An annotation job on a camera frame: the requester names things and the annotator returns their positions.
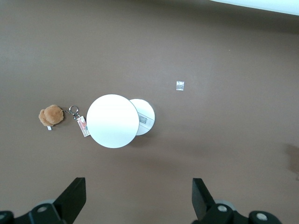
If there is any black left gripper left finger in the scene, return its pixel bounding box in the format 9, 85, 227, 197
0, 177, 87, 224

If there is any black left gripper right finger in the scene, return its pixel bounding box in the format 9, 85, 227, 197
191, 178, 281, 224

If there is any white round desk lamp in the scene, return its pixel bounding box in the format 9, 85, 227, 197
85, 94, 156, 149

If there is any brown table cover sheet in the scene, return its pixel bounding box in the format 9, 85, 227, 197
0, 0, 299, 224

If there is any brown lion plush keychain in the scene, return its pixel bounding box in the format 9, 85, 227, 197
38, 104, 91, 138

